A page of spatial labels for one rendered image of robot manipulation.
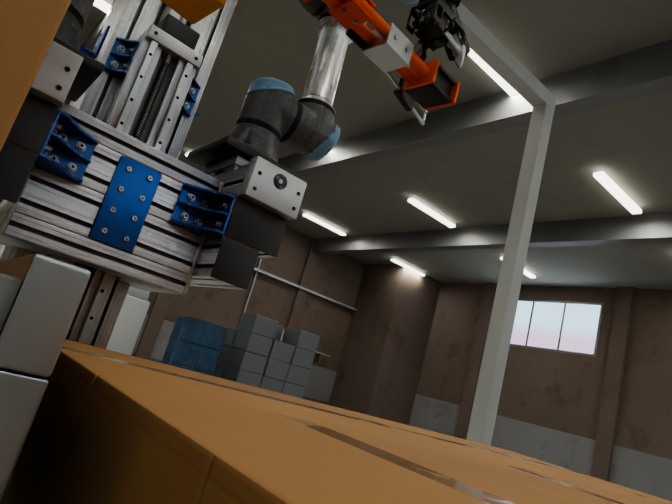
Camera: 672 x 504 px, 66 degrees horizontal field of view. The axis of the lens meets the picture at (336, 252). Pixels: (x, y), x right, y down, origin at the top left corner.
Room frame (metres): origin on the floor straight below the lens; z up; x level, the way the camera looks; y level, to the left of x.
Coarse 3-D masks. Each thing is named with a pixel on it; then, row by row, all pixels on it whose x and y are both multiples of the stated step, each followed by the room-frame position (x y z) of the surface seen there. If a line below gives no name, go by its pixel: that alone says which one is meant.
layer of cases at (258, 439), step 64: (64, 384) 0.51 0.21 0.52; (128, 384) 0.43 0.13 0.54; (192, 384) 0.61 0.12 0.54; (64, 448) 0.45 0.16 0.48; (128, 448) 0.34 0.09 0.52; (192, 448) 0.27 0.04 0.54; (256, 448) 0.30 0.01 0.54; (320, 448) 0.37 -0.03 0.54; (384, 448) 0.50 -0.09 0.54; (448, 448) 0.77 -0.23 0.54
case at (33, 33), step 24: (0, 0) 0.37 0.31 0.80; (24, 0) 0.38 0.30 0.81; (48, 0) 0.39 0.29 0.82; (0, 24) 0.37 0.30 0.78; (24, 24) 0.38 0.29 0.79; (48, 24) 0.39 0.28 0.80; (0, 48) 0.38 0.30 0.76; (24, 48) 0.39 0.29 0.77; (48, 48) 0.40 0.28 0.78; (0, 72) 0.38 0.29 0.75; (24, 72) 0.39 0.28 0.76; (0, 96) 0.38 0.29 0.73; (24, 96) 0.39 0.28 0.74; (0, 120) 0.39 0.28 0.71; (0, 144) 0.39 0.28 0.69
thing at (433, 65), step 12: (432, 72) 0.88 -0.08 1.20; (444, 72) 0.90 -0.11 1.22; (408, 84) 0.92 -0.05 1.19; (420, 84) 0.90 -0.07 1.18; (432, 84) 0.89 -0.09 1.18; (444, 84) 0.92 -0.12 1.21; (456, 84) 0.93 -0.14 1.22; (420, 96) 0.94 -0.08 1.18; (432, 96) 0.93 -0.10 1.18; (444, 96) 0.92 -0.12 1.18; (456, 96) 0.93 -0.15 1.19; (432, 108) 0.97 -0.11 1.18
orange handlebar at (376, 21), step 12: (324, 0) 0.76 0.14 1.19; (336, 0) 0.76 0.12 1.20; (348, 0) 0.75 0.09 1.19; (360, 0) 0.75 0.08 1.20; (336, 12) 0.78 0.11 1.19; (348, 12) 0.77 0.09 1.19; (360, 12) 0.76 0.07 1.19; (372, 12) 0.77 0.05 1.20; (348, 24) 0.80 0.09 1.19; (360, 24) 0.81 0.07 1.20; (372, 24) 0.79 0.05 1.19; (384, 24) 0.79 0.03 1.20; (360, 36) 0.83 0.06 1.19; (372, 36) 0.83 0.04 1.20; (420, 60) 0.86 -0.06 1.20; (408, 72) 0.91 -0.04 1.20; (420, 72) 0.88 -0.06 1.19
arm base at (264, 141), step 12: (240, 120) 1.18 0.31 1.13; (252, 120) 1.16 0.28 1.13; (240, 132) 1.16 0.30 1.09; (252, 132) 1.16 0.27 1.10; (264, 132) 1.17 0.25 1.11; (276, 132) 1.19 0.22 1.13; (252, 144) 1.15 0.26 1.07; (264, 144) 1.16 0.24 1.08; (276, 144) 1.20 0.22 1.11; (276, 156) 1.22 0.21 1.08
